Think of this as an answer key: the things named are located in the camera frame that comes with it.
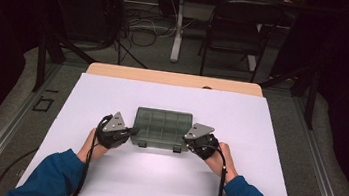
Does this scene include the left hand-held gripper black cable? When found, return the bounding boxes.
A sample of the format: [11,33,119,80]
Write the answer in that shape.
[66,109,114,196]

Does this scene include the hand-held gripper black cable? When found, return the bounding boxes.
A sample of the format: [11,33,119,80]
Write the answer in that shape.
[189,142,233,196]
[66,109,114,196]

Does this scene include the person's left hand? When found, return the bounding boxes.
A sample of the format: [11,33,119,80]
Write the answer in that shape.
[75,126,112,166]

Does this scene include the wooden table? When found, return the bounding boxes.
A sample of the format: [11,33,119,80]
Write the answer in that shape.
[85,61,265,98]

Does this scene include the white-legged desk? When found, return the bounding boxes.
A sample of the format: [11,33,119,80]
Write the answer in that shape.
[150,0,306,79]

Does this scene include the black metal stand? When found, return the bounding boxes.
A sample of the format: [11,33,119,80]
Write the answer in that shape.
[31,32,100,100]
[254,61,321,131]

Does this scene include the tangle of floor cables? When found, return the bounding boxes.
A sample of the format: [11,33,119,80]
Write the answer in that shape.
[115,4,197,55]

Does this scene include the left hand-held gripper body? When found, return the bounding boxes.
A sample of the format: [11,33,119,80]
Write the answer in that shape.
[94,108,134,152]

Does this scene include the grey translucent compartment box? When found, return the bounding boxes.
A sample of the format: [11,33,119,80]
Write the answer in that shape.
[129,105,195,154]

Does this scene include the white board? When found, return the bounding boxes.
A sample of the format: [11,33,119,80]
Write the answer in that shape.
[15,65,310,196]

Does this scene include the right hand-held gripper black cable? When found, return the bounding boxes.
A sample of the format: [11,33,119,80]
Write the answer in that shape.
[189,142,233,196]

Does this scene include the black folding chair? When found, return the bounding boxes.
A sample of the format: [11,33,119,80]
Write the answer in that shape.
[194,0,288,86]

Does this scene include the black floor cable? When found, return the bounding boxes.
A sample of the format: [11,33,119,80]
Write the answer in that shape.
[0,143,39,196]

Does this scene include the person's right hand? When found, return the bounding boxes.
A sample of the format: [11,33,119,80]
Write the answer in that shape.
[201,140,243,186]

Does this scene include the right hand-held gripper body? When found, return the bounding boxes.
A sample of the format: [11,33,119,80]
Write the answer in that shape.
[179,121,223,162]

